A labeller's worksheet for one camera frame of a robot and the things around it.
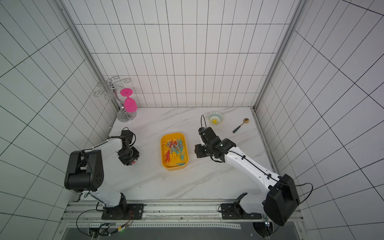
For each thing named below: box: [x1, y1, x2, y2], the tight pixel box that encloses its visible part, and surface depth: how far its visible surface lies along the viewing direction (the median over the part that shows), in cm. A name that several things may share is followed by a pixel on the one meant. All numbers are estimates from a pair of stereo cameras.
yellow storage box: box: [160, 132, 189, 170], surface depth 94 cm
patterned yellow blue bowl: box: [207, 111, 225, 125], surface depth 112 cm
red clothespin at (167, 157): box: [165, 150, 170, 163], surface depth 92 cm
